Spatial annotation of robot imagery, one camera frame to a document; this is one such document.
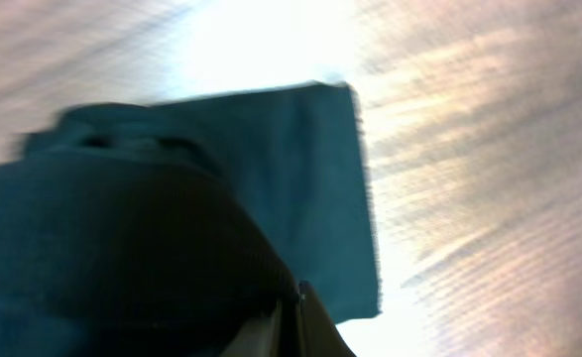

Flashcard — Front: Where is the black shorts garment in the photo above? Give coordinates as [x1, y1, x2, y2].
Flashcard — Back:
[0, 84, 379, 356]

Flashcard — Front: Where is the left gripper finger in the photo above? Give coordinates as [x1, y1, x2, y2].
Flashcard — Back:
[295, 281, 356, 357]

